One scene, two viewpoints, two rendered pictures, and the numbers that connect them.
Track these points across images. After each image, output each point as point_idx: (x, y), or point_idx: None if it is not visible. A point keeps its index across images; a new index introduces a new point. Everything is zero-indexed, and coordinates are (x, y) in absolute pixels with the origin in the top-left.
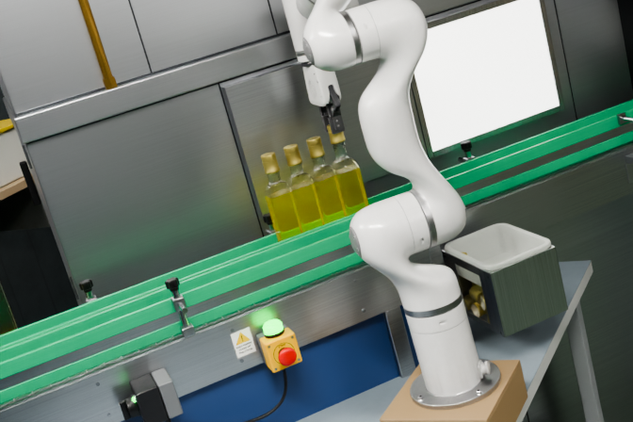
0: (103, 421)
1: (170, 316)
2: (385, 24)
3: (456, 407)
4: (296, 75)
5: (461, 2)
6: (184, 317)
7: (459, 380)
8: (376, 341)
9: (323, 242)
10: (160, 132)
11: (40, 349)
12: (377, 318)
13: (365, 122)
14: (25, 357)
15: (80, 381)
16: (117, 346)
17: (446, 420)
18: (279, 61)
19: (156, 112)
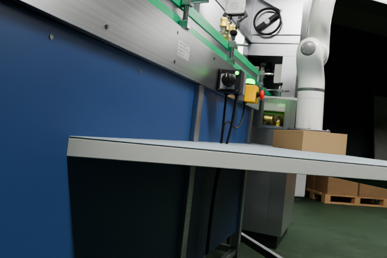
0: (209, 83)
1: (226, 50)
2: None
3: (327, 132)
4: (213, 3)
5: (235, 22)
6: (233, 53)
7: (322, 124)
8: (246, 121)
9: (249, 62)
10: None
11: (204, 18)
12: (247, 110)
13: (325, 2)
14: (200, 16)
15: (211, 50)
16: (216, 46)
17: (332, 133)
18: None
19: None
